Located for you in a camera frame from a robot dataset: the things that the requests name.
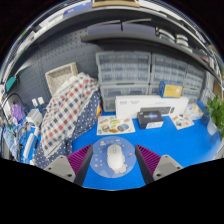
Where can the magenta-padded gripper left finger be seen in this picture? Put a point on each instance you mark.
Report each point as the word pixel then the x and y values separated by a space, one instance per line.
pixel 61 166

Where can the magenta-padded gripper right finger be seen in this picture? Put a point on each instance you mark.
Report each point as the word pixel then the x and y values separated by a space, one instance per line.
pixel 165 166

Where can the white computer mouse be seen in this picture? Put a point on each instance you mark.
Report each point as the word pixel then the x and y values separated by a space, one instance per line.
pixel 115 158

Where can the round blue printed mouse pad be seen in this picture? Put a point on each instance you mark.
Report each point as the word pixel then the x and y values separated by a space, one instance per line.
pixel 100 166

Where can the white power strip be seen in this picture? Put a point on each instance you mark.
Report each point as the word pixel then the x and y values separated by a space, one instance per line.
pixel 28 146

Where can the small sticker sheet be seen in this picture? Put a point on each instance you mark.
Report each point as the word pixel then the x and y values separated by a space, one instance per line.
pixel 181 121

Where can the small black box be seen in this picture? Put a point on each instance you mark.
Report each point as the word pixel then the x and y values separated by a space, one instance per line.
pixel 150 118

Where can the red blue checkered cloth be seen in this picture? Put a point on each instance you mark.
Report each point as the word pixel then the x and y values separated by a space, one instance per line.
pixel 63 113

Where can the small white device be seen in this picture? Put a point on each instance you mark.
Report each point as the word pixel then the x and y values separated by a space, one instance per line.
pixel 34 117

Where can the white blue glove box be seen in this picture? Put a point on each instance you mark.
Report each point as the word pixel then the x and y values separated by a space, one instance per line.
pixel 195 113

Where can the large food sticker sheet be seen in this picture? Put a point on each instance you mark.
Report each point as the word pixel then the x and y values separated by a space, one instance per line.
pixel 115 126

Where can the yellow flat packet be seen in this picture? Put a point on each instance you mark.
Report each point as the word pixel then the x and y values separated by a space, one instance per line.
pixel 99 111

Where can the purple cloth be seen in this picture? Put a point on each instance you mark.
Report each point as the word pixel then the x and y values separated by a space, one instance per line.
pixel 17 112

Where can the long white keyboard box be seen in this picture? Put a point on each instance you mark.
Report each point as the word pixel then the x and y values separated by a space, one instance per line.
pixel 128 106

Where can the green plant in white pot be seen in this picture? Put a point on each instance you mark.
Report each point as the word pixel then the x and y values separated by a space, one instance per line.
pixel 215 111

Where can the grey plastic drawer cabinet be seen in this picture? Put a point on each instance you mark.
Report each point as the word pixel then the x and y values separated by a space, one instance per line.
pixel 153 89
pixel 191 95
pixel 123 66
pixel 194 77
pixel 168 68

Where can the yellow and blue box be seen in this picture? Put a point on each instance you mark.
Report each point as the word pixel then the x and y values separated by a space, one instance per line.
pixel 170 90

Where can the grey large-drawer cabinet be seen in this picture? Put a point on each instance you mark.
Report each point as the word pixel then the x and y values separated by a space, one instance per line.
pixel 123 91

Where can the white woven basket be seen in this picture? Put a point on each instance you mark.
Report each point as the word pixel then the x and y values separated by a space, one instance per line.
pixel 60 75

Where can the teal plastic holder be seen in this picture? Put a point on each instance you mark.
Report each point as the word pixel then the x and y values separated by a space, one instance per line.
pixel 11 84

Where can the grey pegboard panel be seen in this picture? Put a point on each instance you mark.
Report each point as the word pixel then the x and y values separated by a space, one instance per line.
pixel 60 46

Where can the white wall socket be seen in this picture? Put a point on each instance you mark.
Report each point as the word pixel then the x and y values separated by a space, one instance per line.
pixel 34 102
pixel 41 101

